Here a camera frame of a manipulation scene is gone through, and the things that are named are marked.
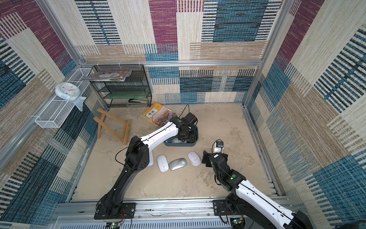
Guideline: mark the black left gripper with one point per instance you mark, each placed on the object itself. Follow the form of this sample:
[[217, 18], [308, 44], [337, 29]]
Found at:
[[193, 136]]

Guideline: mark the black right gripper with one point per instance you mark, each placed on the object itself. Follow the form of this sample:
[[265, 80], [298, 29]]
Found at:
[[207, 157]]

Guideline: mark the silver grey mouse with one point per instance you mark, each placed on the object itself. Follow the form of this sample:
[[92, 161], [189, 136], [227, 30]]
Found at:
[[177, 164]]

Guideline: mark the white oval mouse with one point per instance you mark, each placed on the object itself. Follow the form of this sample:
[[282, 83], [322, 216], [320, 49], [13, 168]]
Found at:
[[163, 163]]

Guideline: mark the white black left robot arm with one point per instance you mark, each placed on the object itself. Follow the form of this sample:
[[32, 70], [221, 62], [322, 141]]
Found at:
[[137, 158]]

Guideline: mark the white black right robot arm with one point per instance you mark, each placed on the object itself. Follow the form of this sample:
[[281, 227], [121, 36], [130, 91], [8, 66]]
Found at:
[[246, 199]]

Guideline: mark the yellow English textbook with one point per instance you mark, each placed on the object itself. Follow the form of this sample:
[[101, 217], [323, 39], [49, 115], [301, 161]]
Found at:
[[158, 115]]

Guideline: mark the black stapler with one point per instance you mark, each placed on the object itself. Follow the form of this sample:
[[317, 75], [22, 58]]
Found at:
[[137, 101]]

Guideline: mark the black mesh shelf rack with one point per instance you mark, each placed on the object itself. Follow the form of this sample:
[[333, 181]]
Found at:
[[117, 94]]

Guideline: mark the wooden tabletop easel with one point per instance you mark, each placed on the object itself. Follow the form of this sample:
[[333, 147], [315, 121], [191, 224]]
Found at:
[[115, 126]]

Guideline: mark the colourful magazine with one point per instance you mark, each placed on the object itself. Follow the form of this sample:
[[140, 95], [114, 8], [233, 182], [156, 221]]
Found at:
[[108, 76]]

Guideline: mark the white round clock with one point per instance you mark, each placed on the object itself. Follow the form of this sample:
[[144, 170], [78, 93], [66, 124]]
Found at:
[[67, 91]]

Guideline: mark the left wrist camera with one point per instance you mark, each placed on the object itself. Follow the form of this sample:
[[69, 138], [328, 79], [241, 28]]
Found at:
[[190, 119]]

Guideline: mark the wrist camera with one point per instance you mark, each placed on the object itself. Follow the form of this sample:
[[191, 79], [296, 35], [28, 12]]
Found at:
[[218, 146], [190, 119]]

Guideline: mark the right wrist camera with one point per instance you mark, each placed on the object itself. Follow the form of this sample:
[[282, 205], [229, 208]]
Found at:
[[218, 146]]

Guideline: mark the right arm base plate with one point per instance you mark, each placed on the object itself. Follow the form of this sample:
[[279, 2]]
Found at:
[[221, 207]]

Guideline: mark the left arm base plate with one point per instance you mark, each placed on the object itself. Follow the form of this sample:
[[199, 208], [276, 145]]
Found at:
[[124, 210]]

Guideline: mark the white wire wall basket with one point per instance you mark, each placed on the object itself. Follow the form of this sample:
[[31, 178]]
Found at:
[[56, 111]]

